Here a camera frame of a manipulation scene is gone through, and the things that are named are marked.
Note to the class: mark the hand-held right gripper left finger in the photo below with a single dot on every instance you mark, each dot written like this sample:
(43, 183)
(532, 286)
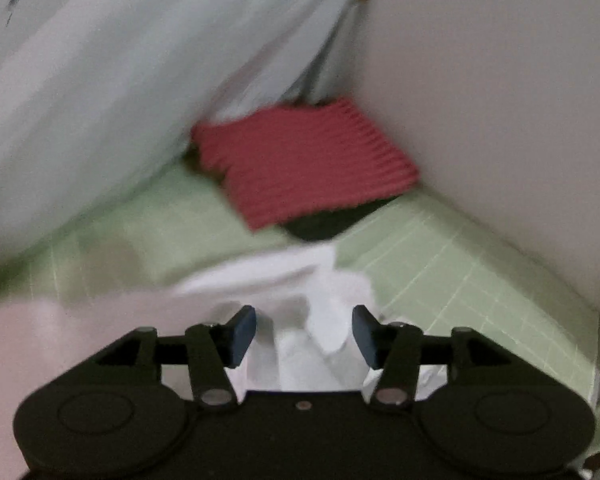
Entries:
(241, 336)

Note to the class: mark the white garment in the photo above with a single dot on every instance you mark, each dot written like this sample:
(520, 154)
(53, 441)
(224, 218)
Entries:
(325, 310)

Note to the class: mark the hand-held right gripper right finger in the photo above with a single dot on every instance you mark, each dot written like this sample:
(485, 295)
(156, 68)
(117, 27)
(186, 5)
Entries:
(366, 336)

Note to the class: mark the dark folded garment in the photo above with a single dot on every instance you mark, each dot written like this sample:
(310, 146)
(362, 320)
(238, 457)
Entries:
(320, 226)

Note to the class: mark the red striped folded garment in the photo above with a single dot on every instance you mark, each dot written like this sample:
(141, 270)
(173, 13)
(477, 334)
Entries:
(305, 160)

